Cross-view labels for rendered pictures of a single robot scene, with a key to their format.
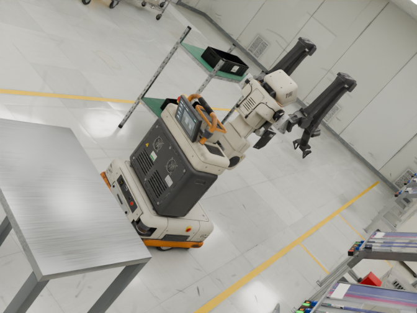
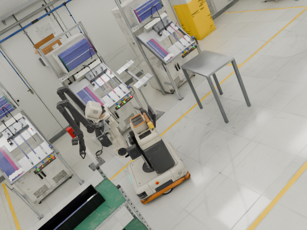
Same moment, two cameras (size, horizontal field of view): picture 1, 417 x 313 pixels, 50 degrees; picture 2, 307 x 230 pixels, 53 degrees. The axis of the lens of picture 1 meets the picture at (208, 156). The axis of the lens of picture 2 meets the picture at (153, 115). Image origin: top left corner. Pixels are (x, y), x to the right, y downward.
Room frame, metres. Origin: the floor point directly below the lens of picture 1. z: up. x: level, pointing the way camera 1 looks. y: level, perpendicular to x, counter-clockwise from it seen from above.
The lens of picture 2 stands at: (4.58, 2.62, 2.58)
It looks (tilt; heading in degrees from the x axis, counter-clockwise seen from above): 29 degrees down; 229
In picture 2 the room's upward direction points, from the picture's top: 29 degrees counter-clockwise
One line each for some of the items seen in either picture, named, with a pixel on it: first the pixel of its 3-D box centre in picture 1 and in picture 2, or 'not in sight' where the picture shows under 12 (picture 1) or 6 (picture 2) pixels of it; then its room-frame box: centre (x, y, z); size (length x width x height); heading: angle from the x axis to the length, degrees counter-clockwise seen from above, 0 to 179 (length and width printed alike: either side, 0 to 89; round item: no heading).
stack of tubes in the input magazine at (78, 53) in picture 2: not in sight; (76, 54); (1.89, -1.40, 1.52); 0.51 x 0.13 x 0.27; 161
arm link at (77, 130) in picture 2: (290, 68); (70, 121); (3.28, -0.05, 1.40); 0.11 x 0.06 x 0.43; 52
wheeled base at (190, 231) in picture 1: (157, 203); (156, 170); (2.80, 0.07, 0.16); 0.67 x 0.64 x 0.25; 141
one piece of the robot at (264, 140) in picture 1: (256, 125); (103, 133); (3.02, -0.12, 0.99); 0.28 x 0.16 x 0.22; 51
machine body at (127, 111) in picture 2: not in sight; (109, 115); (1.90, -1.53, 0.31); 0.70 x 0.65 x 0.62; 161
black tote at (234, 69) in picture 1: (226, 62); (71, 215); (4.01, 0.41, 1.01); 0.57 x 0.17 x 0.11; 160
